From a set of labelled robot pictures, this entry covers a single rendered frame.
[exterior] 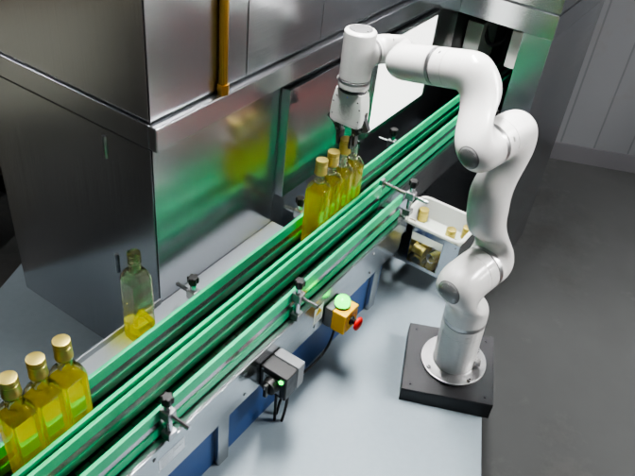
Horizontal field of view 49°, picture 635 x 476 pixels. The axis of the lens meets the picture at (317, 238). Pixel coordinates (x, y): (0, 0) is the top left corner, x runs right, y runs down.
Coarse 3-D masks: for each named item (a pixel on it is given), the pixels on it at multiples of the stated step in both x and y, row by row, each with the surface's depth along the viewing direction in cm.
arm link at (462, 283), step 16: (464, 256) 177; (480, 256) 176; (448, 272) 173; (464, 272) 172; (480, 272) 173; (496, 272) 176; (448, 288) 173; (464, 288) 171; (480, 288) 172; (448, 304) 180; (464, 304) 173; (480, 304) 185; (448, 320) 188; (464, 320) 184; (480, 320) 185
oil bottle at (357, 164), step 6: (348, 162) 202; (354, 162) 201; (360, 162) 203; (354, 168) 201; (360, 168) 204; (354, 174) 202; (360, 174) 206; (354, 180) 204; (360, 180) 208; (354, 186) 206; (360, 186) 210; (354, 192) 208
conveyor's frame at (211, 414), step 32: (448, 160) 263; (384, 256) 216; (352, 288) 204; (288, 320) 177; (320, 320) 193; (256, 352) 168; (224, 384) 159; (256, 384) 174; (192, 416) 152; (224, 416) 165; (160, 448) 145; (192, 448) 158; (224, 448) 174
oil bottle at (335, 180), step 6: (336, 174) 195; (330, 180) 193; (336, 180) 194; (336, 186) 195; (336, 192) 197; (336, 198) 199; (330, 204) 197; (336, 204) 201; (330, 210) 199; (336, 210) 202; (330, 216) 200
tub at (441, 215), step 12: (420, 204) 235; (432, 204) 235; (444, 204) 233; (432, 216) 237; (444, 216) 234; (456, 216) 232; (420, 228) 222; (432, 228) 234; (444, 228) 234; (456, 228) 234; (456, 240) 218
